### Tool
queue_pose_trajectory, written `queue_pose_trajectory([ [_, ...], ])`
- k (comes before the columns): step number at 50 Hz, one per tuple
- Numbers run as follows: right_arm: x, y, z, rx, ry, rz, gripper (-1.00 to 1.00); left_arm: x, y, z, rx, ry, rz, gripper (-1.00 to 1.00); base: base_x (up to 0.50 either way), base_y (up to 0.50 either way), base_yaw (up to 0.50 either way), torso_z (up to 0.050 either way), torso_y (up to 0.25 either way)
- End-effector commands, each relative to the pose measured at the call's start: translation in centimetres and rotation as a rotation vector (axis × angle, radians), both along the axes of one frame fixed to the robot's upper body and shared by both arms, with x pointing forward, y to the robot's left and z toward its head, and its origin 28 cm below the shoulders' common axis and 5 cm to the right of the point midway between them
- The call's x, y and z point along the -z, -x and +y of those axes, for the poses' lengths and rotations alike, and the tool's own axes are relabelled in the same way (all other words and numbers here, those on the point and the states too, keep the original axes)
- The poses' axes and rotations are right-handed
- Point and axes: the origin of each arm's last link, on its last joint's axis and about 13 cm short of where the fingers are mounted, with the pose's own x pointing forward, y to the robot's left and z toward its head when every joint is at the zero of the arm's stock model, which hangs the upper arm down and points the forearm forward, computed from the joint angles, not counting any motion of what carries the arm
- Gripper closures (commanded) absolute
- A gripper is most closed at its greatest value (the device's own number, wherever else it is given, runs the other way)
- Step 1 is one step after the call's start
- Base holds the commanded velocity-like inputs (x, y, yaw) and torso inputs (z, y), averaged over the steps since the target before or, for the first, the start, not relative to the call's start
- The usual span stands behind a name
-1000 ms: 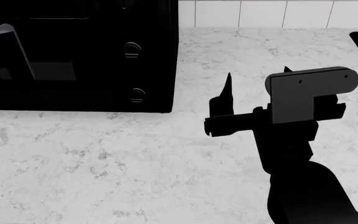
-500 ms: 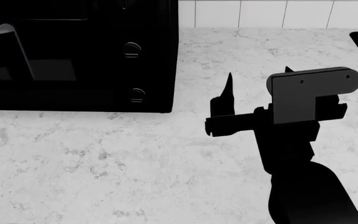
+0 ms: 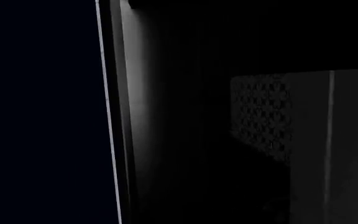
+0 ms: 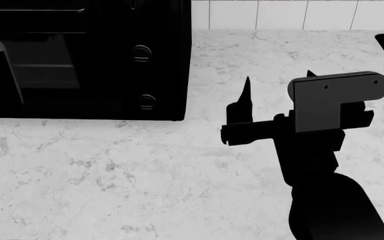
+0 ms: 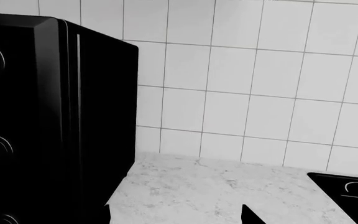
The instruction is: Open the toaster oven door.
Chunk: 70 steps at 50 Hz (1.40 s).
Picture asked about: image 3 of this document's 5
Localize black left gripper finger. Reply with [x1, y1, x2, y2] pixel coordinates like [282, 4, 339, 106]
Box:
[229, 67, 358, 224]

